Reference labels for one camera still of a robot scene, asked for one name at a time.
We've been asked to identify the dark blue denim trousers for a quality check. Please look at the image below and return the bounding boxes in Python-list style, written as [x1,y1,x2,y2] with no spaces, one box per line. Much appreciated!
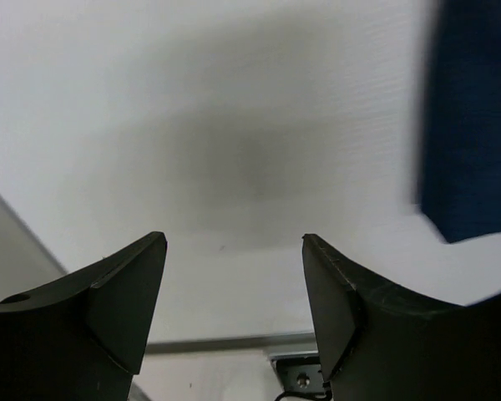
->
[417,1,501,243]

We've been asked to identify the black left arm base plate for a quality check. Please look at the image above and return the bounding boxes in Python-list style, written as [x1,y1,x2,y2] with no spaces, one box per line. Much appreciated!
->
[269,351,332,401]

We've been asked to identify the aluminium table edge rail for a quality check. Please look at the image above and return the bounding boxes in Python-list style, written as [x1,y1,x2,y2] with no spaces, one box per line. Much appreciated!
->
[145,332,316,355]

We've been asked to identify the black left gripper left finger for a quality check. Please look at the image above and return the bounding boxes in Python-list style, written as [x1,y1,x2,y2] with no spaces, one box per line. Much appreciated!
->
[0,231,167,400]

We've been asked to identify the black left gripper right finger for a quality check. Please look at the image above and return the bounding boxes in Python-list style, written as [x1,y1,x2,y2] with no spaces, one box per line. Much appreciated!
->
[302,234,501,400]

